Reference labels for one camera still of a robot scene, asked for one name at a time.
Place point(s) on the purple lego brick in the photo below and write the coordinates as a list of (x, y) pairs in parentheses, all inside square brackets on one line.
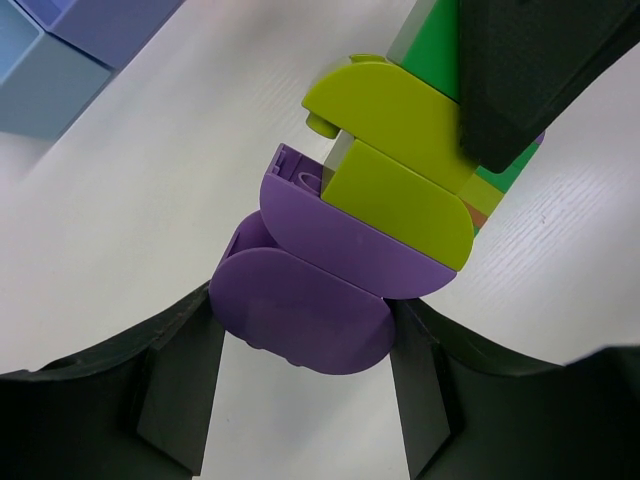
[(310, 283)]

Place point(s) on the lime green lego brick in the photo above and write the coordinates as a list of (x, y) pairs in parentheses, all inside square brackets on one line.
[(397, 164)]

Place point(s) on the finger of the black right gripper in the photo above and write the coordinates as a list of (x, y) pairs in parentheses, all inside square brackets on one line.
[(522, 63)]

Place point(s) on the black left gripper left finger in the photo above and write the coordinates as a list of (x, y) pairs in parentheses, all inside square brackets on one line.
[(135, 406)]

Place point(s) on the green striped lego stack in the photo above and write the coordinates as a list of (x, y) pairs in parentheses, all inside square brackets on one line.
[(500, 180)]

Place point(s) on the small green lego brick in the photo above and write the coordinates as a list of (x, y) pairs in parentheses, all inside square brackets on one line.
[(427, 45)]

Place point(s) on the dark blue bin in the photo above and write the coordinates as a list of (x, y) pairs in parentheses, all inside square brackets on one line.
[(111, 31)]

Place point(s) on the light blue bin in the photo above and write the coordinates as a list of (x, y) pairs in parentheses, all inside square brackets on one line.
[(45, 83)]

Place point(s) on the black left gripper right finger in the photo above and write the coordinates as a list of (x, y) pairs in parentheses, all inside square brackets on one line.
[(473, 409)]

